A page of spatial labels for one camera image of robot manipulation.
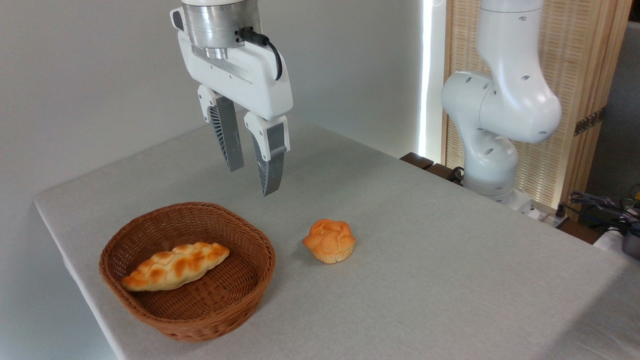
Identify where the dark cable bundle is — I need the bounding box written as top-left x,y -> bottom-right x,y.
569,191 -> 640,236

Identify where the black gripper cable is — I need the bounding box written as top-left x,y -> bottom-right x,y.
237,27 -> 284,81

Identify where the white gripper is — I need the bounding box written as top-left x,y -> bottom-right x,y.
177,31 -> 294,197

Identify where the metal screen hinge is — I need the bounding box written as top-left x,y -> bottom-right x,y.
574,106 -> 607,137

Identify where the long braided bread loaf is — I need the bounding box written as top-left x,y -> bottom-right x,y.
121,241 -> 231,292

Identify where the round knotted bread bun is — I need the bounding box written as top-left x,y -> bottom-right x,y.
302,218 -> 356,264

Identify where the dark brown wooden furniture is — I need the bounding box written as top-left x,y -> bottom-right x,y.
400,152 -> 466,187

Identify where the brown wicker basket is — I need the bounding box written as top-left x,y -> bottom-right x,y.
98,201 -> 276,343

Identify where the bamboo folding screen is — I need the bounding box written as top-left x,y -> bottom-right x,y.
442,0 -> 633,211

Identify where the white power strip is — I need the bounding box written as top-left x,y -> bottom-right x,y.
536,202 -> 571,229

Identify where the grey tablecloth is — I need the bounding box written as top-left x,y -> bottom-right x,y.
34,117 -> 640,360

